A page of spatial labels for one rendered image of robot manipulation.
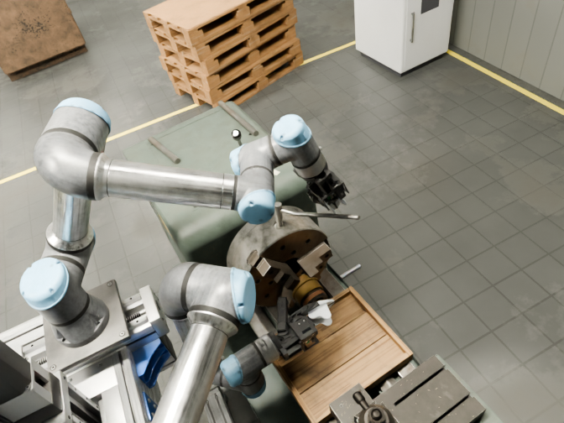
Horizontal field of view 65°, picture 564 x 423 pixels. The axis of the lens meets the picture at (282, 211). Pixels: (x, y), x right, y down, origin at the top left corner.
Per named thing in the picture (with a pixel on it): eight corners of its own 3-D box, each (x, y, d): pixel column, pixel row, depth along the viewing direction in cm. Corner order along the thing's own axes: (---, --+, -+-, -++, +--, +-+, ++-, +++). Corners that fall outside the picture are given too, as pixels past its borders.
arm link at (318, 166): (284, 159, 106) (310, 136, 106) (292, 169, 110) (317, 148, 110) (301, 174, 101) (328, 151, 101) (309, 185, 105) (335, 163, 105)
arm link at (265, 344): (256, 349, 126) (250, 335, 120) (270, 340, 127) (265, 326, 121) (269, 370, 121) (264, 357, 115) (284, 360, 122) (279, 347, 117)
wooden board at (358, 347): (263, 348, 145) (260, 343, 142) (351, 291, 154) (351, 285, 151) (315, 430, 125) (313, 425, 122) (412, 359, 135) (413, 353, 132)
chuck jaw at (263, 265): (273, 268, 138) (247, 261, 130) (282, 255, 137) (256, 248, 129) (292, 291, 131) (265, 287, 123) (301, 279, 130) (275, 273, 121)
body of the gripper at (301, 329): (321, 341, 125) (285, 365, 122) (305, 319, 130) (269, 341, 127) (319, 327, 119) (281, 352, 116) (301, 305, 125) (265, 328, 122)
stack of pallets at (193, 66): (254, 44, 487) (237, -36, 429) (305, 63, 442) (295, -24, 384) (169, 93, 442) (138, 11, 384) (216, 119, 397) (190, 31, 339)
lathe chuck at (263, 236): (237, 302, 149) (224, 237, 128) (315, 262, 160) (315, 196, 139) (250, 321, 143) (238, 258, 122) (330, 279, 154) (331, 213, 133)
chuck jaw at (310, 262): (290, 253, 139) (321, 232, 141) (295, 261, 142) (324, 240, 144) (310, 276, 132) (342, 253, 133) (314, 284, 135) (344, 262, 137)
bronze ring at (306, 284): (285, 281, 129) (303, 305, 124) (311, 265, 132) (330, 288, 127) (288, 296, 137) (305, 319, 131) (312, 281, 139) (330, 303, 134)
